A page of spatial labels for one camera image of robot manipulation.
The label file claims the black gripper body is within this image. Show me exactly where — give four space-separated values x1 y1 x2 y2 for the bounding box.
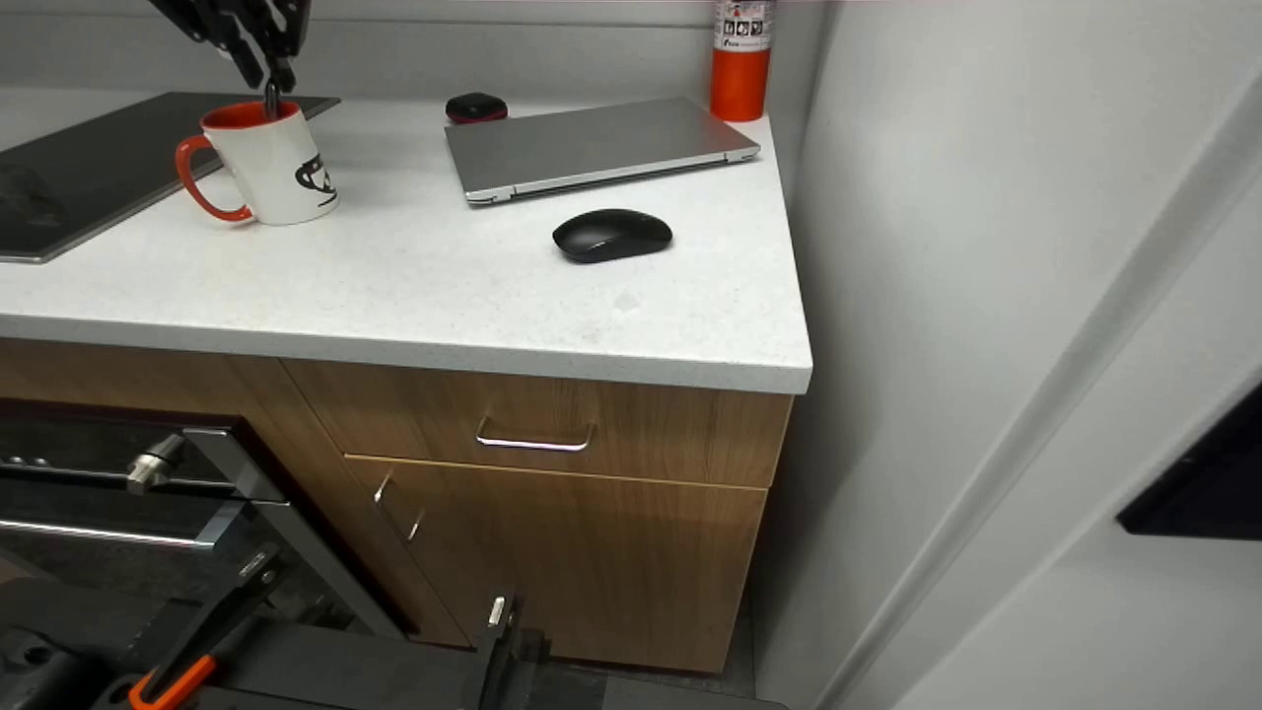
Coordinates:
144 0 316 61

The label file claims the white mug orange inside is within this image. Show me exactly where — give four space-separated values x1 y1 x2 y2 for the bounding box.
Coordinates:
168 98 344 231

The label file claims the black earbuds case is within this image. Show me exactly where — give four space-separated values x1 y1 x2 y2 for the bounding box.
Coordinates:
441 87 514 132

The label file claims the grey closed laptop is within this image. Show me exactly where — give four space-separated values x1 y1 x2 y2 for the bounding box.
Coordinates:
441 90 765 214

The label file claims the black computer mouse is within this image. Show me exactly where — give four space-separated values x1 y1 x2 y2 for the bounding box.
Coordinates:
549 204 679 270

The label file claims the silver clamp screw rod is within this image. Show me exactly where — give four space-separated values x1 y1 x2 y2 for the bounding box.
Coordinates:
0 435 190 500

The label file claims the wooden base cabinet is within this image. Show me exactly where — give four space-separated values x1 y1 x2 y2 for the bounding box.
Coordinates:
0 336 799 679

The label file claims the silver drawer handle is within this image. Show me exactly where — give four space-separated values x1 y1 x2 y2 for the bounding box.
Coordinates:
468 424 595 462

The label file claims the black wall box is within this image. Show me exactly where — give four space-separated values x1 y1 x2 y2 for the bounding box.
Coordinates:
1110 385 1262 545

